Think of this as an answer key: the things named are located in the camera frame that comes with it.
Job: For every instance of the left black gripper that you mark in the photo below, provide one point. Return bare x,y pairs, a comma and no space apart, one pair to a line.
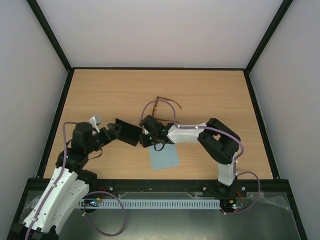
107,135

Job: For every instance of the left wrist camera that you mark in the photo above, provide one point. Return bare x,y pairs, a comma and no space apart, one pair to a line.
95,121

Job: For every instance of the black glasses case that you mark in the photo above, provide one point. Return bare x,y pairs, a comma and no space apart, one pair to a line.
127,133

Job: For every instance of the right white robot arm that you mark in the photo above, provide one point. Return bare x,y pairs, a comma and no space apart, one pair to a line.
220,142

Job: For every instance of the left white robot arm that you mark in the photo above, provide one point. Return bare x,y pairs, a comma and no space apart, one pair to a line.
68,185

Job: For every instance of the blue cleaning cloth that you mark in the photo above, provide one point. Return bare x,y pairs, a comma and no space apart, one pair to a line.
163,158

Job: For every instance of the white slotted cable duct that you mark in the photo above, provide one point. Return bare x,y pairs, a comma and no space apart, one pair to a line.
150,204

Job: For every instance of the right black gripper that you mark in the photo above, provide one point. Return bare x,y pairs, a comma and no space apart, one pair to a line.
145,135

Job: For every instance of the brown tortoiseshell sunglasses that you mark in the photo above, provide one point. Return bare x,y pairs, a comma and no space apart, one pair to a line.
160,109

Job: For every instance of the black aluminium frame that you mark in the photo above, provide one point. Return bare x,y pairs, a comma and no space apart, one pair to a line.
276,184

